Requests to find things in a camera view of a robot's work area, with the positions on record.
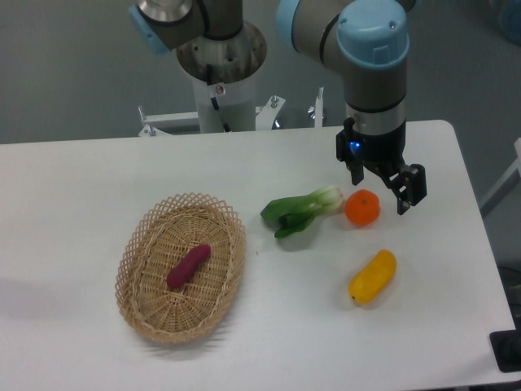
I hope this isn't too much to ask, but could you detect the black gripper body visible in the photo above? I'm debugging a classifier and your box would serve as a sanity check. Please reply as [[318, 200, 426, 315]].
[[335, 117, 405, 174]]

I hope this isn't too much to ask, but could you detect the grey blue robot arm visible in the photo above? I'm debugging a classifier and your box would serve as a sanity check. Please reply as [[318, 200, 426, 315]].
[[129, 1, 427, 213]]

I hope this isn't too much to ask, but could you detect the purple sweet potato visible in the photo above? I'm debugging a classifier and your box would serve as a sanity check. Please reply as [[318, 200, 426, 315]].
[[166, 244, 212, 290]]

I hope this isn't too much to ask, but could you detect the oval woven wicker basket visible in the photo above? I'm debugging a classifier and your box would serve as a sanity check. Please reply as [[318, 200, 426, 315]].
[[116, 193, 246, 344]]

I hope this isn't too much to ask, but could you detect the orange tangerine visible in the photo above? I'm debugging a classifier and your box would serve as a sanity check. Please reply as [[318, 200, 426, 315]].
[[344, 189, 380, 226]]

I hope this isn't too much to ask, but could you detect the green bok choy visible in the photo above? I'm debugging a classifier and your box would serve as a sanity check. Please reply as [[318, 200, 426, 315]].
[[260, 186, 343, 239]]

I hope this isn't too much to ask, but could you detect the yellow mango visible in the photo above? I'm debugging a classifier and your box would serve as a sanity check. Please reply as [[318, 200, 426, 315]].
[[348, 249, 397, 305]]

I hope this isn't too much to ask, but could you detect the black box at table edge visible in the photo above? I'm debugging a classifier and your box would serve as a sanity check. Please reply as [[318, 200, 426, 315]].
[[489, 330, 520, 373]]

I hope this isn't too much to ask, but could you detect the white frame at right edge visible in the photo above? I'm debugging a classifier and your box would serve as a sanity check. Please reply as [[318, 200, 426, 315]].
[[479, 138, 520, 218]]

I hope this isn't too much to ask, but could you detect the white metal base frame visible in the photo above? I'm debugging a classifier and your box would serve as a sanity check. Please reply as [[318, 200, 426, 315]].
[[138, 86, 326, 137]]

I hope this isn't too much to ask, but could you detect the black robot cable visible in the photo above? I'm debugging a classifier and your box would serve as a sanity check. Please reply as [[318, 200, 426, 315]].
[[205, 64, 234, 134]]

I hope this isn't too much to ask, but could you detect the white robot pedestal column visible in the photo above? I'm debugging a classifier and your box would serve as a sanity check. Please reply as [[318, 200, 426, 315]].
[[176, 21, 267, 134]]

